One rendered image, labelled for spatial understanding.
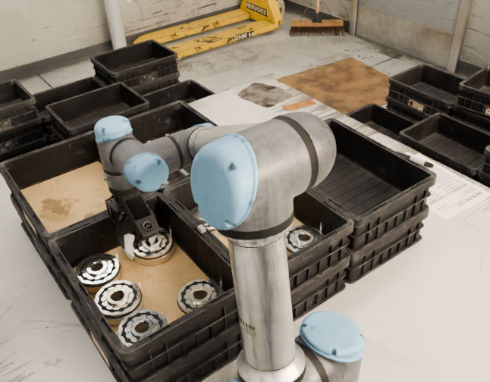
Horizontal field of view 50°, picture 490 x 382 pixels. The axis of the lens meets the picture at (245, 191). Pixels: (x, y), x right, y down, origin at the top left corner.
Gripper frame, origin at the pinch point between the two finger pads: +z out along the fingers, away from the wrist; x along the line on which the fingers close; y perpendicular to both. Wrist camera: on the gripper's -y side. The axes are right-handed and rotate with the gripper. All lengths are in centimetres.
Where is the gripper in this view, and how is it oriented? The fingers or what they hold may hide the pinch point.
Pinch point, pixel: (142, 252)
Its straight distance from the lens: 132.1
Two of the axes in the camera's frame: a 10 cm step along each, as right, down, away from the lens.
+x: -7.8, 4.0, -4.8
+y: -6.3, -4.5, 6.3
